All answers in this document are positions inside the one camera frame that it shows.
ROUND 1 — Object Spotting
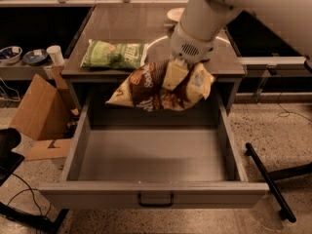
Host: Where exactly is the dark blue bowl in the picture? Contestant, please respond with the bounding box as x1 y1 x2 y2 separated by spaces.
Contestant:
22 49 48 66

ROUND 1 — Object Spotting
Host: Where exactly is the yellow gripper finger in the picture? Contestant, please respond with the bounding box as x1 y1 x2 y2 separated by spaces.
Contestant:
162 58 189 91
186 63 215 101

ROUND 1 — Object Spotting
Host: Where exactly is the black cable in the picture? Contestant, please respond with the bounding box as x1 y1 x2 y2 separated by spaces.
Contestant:
6 172 53 219

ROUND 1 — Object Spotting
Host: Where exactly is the blue patterned bowl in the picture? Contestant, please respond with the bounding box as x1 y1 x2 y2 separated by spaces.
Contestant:
0 46 22 64

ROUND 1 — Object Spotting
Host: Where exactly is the grey open drawer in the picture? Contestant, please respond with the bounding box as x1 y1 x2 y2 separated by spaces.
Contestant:
39 89 268 209

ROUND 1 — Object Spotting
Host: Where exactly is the brown chip bag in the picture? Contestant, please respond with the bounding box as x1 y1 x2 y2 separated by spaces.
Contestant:
107 58 201 112

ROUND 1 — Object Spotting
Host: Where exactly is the white bowl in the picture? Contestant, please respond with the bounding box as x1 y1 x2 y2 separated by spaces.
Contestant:
167 8 184 22

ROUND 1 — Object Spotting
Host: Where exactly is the brown cardboard box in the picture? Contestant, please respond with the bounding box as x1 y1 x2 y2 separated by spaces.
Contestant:
10 66 78 164

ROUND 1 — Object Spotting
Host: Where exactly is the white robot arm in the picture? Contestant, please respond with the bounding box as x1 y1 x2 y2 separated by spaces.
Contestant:
171 0 312 69

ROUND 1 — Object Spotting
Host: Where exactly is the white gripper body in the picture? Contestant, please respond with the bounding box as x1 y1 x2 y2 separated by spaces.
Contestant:
171 22 215 64

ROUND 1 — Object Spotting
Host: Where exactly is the green chip bag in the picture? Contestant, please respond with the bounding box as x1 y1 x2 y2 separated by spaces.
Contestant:
81 39 148 70

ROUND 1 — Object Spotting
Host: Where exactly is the white paper cup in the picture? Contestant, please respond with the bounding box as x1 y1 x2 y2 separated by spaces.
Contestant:
47 45 64 65

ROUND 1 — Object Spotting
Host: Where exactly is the grey cabinet counter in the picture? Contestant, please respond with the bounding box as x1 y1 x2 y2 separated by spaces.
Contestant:
62 3 246 110

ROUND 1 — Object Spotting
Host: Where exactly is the black chair base leg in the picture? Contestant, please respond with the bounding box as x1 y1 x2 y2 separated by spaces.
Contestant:
245 142 312 223

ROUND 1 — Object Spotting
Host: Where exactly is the black drawer handle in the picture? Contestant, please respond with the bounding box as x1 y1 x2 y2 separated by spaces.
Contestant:
137 192 175 208

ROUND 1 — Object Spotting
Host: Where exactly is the black device at left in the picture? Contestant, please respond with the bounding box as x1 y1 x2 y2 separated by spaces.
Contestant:
0 128 24 186

